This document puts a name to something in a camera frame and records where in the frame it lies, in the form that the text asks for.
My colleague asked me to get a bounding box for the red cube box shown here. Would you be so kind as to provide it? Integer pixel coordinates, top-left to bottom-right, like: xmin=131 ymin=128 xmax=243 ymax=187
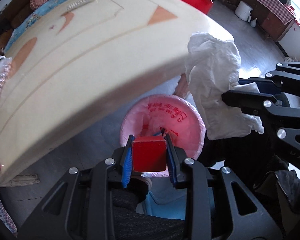
xmin=132 ymin=135 xmax=167 ymax=173

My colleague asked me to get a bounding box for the white tissue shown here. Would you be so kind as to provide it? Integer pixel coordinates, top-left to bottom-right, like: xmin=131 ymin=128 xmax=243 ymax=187
xmin=185 ymin=33 xmax=264 ymax=140

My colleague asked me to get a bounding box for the pink lined trash bin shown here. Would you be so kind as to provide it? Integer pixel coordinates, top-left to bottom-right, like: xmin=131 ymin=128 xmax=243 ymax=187
xmin=120 ymin=94 xmax=206 ymax=177

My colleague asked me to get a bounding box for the blue plastic stool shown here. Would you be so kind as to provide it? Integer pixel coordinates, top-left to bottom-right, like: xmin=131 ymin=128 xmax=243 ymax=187
xmin=142 ymin=187 xmax=215 ymax=221

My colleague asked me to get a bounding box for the checkered tablecloth side table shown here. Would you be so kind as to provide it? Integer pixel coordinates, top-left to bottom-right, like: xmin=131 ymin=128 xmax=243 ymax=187
xmin=227 ymin=0 xmax=297 ymax=42

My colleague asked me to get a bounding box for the white remote control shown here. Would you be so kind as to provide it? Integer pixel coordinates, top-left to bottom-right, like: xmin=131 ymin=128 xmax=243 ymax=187
xmin=65 ymin=0 xmax=97 ymax=12

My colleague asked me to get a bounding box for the blue floral sofa cover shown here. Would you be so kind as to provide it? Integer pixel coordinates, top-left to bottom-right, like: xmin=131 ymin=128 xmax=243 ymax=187
xmin=4 ymin=0 xmax=67 ymax=53

